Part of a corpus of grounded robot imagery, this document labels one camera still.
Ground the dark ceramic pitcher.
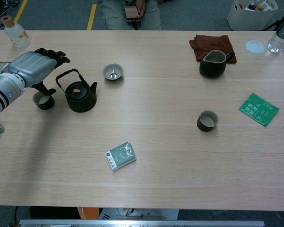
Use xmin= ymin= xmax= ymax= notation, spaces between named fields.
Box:
xmin=199 ymin=50 xmax=235 ymax=79

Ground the seated person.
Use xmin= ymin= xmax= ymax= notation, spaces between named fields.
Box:
xmin=98 ymin=0 xmax=163 ymax=31

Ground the flat green tea sachet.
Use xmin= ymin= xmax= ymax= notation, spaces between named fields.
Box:
xmin=239 ymin=92 xmax=280 ymax=128

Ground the phone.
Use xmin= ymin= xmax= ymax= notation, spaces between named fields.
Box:
xmin=124 ymin=6 xmax=142 ymax=23

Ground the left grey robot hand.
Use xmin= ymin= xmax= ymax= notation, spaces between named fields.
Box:
xmin=7 ymin=48 xmax=71 ymax=96

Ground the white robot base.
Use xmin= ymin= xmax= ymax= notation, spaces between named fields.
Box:
xmin=99 ymin=208 xmax=179 ymax=220

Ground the plastic bottle with green label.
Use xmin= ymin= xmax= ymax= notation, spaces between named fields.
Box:
xmin=266 ymin=9 xmax=284 ymax=54

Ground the black teapot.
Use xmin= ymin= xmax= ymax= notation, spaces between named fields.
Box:
xmin=55 ymin=69 xmax=98 ymax=113

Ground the white storage bin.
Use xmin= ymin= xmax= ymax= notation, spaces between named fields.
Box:
xmin=227 ymin=0 xmax=279 ymax=31

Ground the white round lid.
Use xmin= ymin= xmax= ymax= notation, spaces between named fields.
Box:
xmin=245 ymin=40 xmax=266 ymax=54

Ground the brown cloth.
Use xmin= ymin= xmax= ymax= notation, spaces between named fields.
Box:
xmin=188 ymin=34 xmax=237 ymax=64

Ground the small dark ceramic teacup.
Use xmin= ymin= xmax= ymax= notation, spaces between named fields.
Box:
xmin=196 ymin=110 xmax=219 ymax=132
xmin=32 ymin=91 xmax=55 ymax=111

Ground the small green tea box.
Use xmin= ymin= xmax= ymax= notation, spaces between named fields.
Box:
xmin=105 ymin=141 xmax=137 ymax=172

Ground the clear bottle with cork cap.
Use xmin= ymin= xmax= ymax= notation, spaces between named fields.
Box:
xmin=0 ymin=15 xmax=31 ymax=49

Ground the wide grey tea bowl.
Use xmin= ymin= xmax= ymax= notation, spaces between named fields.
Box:
xmin=102 ymin=63 xmax=124 ymax=81

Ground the aluminium rail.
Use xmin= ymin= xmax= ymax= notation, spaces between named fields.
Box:
xmin=18 ymin=219 xmax=266 ymax=227

